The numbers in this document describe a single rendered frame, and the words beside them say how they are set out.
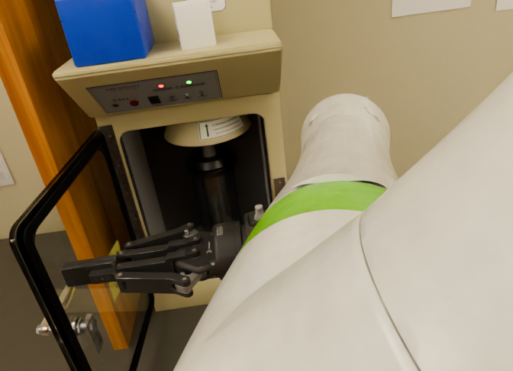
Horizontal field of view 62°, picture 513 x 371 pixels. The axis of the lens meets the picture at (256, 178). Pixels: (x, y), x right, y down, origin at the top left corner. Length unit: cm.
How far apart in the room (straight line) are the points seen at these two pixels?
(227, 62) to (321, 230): 48
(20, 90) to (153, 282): 35
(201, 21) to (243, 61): 8
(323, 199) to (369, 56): 106
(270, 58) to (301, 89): 59
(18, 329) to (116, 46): 73
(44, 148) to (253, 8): 39
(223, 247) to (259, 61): 27
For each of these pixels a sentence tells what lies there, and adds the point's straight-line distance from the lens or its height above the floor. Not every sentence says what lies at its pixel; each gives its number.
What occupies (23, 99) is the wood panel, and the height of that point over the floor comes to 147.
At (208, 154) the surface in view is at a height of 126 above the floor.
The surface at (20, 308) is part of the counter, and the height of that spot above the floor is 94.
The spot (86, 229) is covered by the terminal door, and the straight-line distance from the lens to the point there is 69.
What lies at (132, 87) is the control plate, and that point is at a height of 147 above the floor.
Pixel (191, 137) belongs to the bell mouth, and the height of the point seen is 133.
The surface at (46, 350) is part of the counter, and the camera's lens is 106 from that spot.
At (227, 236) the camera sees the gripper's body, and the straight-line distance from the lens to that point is 54.
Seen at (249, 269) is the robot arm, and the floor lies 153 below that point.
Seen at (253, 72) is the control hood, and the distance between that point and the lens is 66.
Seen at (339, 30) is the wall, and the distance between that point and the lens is 121.
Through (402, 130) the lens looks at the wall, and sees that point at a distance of 136.
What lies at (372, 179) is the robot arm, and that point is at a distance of 23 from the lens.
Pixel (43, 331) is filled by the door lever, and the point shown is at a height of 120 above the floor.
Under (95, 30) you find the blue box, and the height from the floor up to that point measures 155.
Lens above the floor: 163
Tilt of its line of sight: 29 degrees down
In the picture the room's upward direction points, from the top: 8 degrees counter-clockwise
